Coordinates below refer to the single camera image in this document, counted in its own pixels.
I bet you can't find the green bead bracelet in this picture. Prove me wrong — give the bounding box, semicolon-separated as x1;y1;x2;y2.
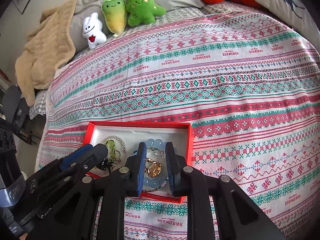
104;139;123;164

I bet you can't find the gold hair clip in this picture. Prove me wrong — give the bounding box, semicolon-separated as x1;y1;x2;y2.
144;158;162;178

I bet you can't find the teal bead necklace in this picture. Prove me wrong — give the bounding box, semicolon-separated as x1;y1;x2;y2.
132;146;169;194

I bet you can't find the red jewelry box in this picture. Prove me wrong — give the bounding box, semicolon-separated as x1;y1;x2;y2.
82;121;194;204

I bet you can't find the black hair claw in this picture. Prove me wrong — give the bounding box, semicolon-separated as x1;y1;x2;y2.
96;158;114;173

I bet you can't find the black chair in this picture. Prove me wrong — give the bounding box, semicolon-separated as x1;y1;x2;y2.
1;86;41;145

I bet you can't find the patterned bed cloth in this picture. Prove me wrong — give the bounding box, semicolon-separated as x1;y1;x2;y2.
36;8;319;239

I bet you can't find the beige quilted blanket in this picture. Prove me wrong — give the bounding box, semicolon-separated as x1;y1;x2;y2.
15;0;77;107

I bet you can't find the white bunny plush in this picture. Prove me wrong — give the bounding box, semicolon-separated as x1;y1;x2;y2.
82;12;107;50

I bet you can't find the green carrot plush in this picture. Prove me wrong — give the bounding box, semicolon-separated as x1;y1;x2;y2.
101;0;127;36

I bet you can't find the green tree plush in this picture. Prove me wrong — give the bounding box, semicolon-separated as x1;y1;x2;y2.
126;0;167;27

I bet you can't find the white deer pillow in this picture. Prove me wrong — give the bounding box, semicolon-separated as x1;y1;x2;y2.
255;0;319;50

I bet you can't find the blue bead bracelet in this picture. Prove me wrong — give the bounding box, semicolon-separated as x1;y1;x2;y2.
130;138;178;193

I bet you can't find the clear bead bracelet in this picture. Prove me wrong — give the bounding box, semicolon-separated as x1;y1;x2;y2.
102;135;128;156

